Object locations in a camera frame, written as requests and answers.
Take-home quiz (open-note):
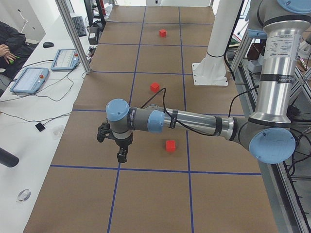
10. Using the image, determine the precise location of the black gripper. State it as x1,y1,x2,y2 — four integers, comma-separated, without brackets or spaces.
115,135,133,163

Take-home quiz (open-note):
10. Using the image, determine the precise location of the red block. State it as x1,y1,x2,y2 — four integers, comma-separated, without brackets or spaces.
166,140,176,152
150,82,160,93
159,29,167,38

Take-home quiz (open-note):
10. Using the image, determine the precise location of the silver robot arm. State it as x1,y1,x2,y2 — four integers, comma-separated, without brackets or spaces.
97,0,311,164

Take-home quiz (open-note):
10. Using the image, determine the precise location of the small black square pad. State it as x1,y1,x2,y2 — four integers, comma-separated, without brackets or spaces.
35,122,46,132

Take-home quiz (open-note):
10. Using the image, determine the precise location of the far blue teach pendant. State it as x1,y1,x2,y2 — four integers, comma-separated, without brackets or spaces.
51,49,79,71

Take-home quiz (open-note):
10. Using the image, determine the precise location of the blue teach pendant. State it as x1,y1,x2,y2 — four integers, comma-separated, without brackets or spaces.
10,67,49,94
51,49,79,71

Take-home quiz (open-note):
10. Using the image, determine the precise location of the black cylinder armrest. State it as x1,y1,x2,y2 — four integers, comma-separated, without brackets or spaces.
0,148,19,167

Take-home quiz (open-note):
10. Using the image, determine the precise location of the near blue teach pendant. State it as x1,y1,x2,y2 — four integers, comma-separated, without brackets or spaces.
10,67,49,94

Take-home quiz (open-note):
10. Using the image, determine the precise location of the black power adapter box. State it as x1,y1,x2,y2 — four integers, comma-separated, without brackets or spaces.
88,26,99,45

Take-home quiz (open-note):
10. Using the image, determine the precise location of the black computer mouse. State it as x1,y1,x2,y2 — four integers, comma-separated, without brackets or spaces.
42,41,54,49

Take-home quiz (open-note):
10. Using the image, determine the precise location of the black keyboard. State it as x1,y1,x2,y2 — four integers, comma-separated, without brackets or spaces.
71,16,86,37

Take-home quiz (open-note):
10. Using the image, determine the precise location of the person in black jacket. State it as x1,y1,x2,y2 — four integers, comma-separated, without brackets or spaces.
0,22,34,80

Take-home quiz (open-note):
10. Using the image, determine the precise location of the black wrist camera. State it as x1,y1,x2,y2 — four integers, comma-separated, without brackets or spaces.
97,122,114,143

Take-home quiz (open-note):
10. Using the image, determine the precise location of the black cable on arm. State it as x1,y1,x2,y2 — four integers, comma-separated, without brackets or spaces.
139,87,217,136

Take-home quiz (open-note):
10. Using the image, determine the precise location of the white pedestal base plate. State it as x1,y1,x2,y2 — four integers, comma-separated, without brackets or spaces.
192,63,228,86

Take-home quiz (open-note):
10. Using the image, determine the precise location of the aluminium frame post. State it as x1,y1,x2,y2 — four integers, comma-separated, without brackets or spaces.
55,0,90,74

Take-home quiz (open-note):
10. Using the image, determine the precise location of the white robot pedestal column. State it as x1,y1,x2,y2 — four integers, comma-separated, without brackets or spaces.
205,0,244,73

